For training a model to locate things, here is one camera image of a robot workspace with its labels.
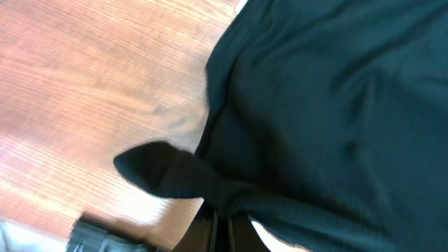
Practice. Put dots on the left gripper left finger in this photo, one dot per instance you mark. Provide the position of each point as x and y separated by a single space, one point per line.
201 234

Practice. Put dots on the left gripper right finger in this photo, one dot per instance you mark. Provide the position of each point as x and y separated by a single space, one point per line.
242 236

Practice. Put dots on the black t-shirt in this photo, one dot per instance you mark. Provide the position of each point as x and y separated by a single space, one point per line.
327 124

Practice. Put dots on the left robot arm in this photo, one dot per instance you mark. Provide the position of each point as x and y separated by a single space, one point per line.
91 234

